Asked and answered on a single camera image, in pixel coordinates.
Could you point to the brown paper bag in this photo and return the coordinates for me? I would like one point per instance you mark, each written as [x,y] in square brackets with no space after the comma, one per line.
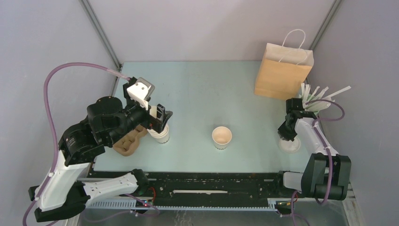
[283,69]

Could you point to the stack of white lids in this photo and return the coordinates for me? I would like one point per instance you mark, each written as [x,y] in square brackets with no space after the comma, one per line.
[289,146]

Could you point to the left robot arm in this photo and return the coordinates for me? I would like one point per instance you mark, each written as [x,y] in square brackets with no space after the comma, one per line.
[61,195]

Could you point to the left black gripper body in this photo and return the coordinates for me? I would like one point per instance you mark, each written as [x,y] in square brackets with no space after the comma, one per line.
[150,121]

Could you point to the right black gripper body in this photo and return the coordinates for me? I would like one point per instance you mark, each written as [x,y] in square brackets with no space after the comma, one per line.
[286,131]

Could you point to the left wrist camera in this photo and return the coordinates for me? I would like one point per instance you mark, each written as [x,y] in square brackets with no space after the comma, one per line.
[140,90]

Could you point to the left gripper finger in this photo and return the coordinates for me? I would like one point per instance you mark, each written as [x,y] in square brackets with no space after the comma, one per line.
[160,112]
[165,116]

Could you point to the stack of white paper cups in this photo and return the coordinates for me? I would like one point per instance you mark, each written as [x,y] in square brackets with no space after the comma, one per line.
[162,137]

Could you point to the brown pulp cup carrier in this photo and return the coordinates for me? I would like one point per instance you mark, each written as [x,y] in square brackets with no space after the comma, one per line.
[127,145]

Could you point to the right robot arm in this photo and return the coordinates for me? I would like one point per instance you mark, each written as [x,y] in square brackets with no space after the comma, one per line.
[327,173]

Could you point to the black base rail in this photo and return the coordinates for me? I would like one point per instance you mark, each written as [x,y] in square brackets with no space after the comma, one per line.
[216,191]

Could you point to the single white paper cup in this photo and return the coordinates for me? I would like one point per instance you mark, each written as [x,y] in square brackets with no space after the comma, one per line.
[221,136]

